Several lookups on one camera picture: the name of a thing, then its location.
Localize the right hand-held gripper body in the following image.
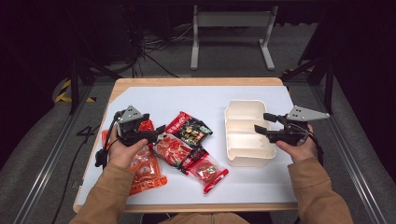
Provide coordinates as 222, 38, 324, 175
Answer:
267, 105, 331, 147

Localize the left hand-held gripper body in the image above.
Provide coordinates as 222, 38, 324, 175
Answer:
115, 105, 157, 147

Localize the white divided plastic container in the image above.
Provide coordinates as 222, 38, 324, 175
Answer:
223, 99, 277, 168

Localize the large red black soup packet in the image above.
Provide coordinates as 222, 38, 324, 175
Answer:
153, 110, 215, 172

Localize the orange clear seasoning packet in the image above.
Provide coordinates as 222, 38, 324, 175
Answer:
101, 119, 168, 197

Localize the small red clear sauce packet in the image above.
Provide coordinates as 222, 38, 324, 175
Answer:
180, 147, 230, 195

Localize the person's right hand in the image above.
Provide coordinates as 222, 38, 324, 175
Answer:
275, 124, 318, 164

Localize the person's left hand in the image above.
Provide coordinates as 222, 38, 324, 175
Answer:
106, 125, 149, 171

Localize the white paper table sheet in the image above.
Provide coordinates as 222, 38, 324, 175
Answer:
75, 85, 299, 206

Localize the yellow black hazard tape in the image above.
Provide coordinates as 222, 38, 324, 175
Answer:
54, 78, 96, 104

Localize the person's tan clothed lap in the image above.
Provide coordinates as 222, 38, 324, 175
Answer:
139, 212, 274, 224

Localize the white metal stand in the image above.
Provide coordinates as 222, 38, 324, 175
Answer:
190, 4, 279, 71

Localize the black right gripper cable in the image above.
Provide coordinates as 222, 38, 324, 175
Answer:
306, 132, 325, 167

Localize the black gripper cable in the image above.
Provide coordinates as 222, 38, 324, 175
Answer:
94, 110, 123, 169
306, 132, 325, 167

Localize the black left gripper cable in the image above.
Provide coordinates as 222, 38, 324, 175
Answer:
94, 110, 123, 169

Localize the black metal frame post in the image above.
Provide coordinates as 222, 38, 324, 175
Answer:
279, 55, 336, 115
66, 55, 123, 116

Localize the aluminium floor rail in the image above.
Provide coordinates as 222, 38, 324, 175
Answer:
12, 85, 94, 224
311, 83, 388, 224

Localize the tangle of black floor cables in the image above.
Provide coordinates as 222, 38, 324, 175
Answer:
124, 21, 194, 78

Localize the thin black floor cable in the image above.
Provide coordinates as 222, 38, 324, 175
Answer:
50, 124, 102, 224

